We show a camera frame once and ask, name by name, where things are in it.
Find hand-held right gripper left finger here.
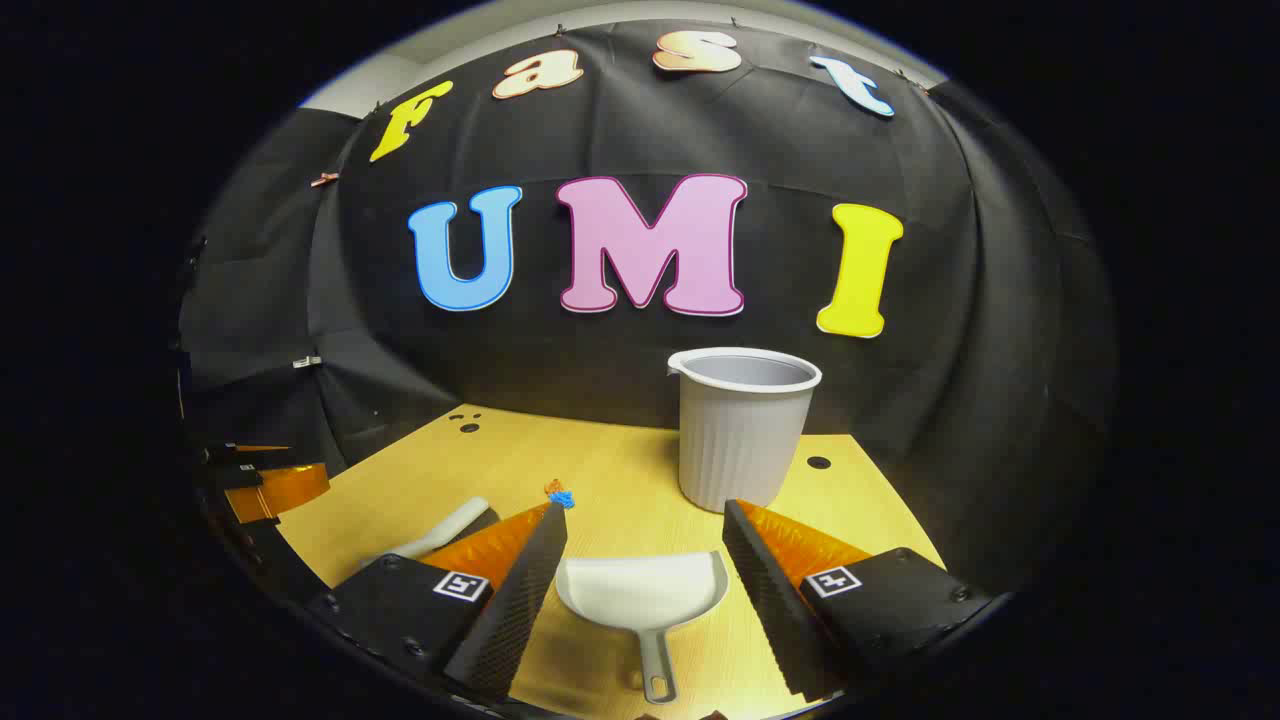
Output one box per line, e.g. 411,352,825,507
308,500,569,701

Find wooden desktop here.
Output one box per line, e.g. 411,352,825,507
275,404,947,720

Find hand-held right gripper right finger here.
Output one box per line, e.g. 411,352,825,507
722,498,996,702

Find white ribbed garbage bin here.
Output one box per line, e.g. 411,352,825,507
667,347,823,514

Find white plastic dustpan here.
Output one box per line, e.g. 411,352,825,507
555,550,730,705

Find small white broom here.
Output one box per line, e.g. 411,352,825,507
362,497,501,568

